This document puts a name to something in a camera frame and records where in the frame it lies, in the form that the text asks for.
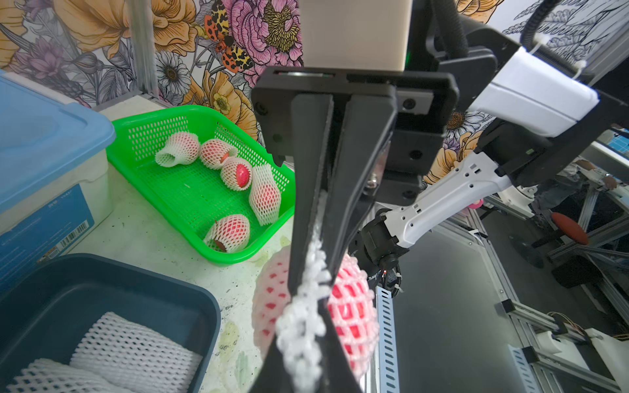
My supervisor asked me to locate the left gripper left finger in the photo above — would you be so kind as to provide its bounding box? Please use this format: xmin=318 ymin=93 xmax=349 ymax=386
xmin=249 ymin=343 xmax=293 ymax=393

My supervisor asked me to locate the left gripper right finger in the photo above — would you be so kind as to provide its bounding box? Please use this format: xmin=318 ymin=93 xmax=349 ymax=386
xmin=317 ymin=301 xmax=364 ymax=393

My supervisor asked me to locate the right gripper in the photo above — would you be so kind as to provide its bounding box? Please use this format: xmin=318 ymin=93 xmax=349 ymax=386
xmin=252 ymin=66 xmax=459 ymax=295

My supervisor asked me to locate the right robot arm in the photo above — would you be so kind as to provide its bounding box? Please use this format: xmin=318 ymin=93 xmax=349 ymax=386
xmin=252 ymin=1 xmax=628 ymax=294

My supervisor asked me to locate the netted apple in basket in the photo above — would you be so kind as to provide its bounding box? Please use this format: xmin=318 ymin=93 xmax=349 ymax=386
xmin=155 ymin=132 xmax=201 ymax=168
xmin=249 ymin=164 xmax=282 ymax=226
xmin=199 ymin=139 xmax=238 ymax=170
xmin=220 ymin=157 xmax=252 ymax=192

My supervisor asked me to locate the bright green perforated basket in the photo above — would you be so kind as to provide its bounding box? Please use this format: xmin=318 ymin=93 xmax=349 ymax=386
xmin=106 ymin=106 xmax=296 ymax=266

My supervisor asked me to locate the dark teal plastic tray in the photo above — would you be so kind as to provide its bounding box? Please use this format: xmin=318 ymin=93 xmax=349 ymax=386
xmin=1 ymin=254 xmax=220 ymax=392

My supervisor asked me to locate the blue lidded storage box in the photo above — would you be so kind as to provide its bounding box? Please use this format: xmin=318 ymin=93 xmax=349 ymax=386
xmin=1 ymin=72 xmax=116 ymax=292

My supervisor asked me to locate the aluminium front rail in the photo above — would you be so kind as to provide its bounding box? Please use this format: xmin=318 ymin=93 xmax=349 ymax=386
xmin=365 ymin=287 xmax=400 ymax=393

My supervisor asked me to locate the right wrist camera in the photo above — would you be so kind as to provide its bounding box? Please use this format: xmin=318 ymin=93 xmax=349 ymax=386
xmin=298 ymin=0 xmax=413 ymax=71

